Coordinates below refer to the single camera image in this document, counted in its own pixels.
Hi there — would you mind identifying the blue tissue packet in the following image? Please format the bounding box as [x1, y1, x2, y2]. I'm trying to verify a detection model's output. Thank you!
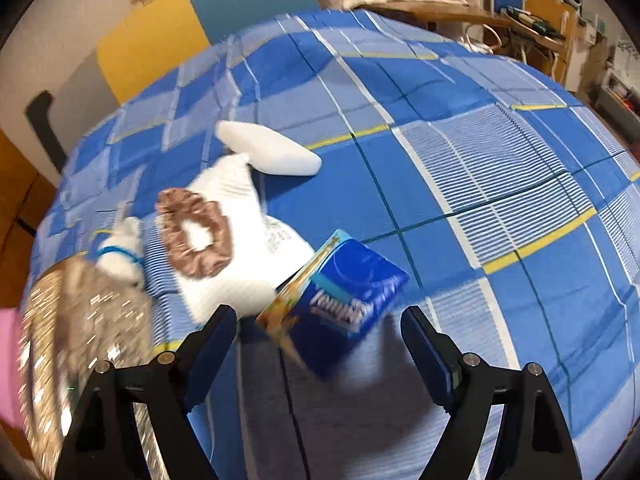
[256, 230, 409, 380]

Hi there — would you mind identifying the white sock blue band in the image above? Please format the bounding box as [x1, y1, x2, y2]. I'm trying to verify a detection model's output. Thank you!
[96, 217, 144, 289]

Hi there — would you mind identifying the brown satin scrunchie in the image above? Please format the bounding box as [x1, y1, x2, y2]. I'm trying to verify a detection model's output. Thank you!
[155, 188, 233, 280]

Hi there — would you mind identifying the blue plaid tablecloth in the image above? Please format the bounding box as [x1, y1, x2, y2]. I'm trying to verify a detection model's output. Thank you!
[29, 11, 639, 479]

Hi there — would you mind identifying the pink cardboard box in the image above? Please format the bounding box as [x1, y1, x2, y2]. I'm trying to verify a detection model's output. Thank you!
[0, 309, 23, 429]

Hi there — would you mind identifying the grey yellow blue sofa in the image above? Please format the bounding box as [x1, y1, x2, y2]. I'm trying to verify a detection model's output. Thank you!
[49, 0, 321, 141]

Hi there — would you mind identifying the wooden side table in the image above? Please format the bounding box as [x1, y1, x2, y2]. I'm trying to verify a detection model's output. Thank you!
[359, 1, 510, 30]

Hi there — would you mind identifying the wooden wall cabinet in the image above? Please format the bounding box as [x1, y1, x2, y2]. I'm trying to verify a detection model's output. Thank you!
[0, 133, 55, 309]

